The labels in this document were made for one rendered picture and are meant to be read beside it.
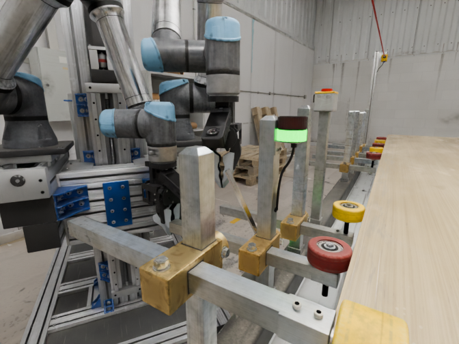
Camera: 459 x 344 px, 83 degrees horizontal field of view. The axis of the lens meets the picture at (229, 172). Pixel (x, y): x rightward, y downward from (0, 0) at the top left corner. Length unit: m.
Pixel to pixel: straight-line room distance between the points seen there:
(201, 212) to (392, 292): 0.30
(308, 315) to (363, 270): 0.22
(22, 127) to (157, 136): 0.50
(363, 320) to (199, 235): 0.21
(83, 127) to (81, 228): 0.73
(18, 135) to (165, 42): 0.58
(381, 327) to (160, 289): 0.23
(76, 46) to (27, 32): 0.39
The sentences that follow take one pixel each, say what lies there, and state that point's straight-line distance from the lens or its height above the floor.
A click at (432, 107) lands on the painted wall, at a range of 8.20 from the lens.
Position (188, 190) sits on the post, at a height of 1.05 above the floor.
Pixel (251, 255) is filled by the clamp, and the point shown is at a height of 0.87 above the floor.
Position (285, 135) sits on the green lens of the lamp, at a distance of 0.52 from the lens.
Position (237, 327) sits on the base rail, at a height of 0.70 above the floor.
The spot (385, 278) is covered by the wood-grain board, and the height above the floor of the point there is 0.90.
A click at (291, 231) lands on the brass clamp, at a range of 0.79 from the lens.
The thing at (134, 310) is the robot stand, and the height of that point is 0.21.
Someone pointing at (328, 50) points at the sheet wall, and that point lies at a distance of 8.72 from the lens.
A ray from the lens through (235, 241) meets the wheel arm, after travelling 0.62.
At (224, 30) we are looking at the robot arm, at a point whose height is 1.31.
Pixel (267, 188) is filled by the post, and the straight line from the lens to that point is 0.57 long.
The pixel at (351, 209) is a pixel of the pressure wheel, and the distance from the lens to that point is 0.75.
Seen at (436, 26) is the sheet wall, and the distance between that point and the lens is 8.40.
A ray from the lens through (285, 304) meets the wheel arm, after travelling 0.31.
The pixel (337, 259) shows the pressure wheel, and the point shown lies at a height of 0.90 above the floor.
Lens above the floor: 1.16
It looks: 14 degrees down
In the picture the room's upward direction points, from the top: straight up
